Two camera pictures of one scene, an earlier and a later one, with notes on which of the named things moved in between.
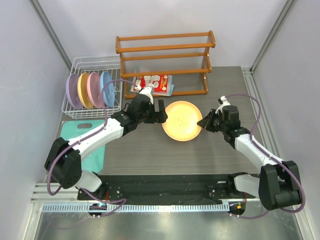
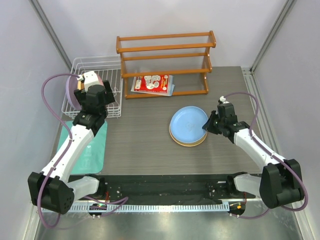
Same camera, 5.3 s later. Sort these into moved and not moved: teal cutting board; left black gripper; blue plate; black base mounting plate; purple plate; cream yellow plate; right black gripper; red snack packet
Moved: left black gripper; blue plate; cream yellow plate
Not moved: black base mounting plate; red snack packet; purple plate; right black gripper; teal cutting board
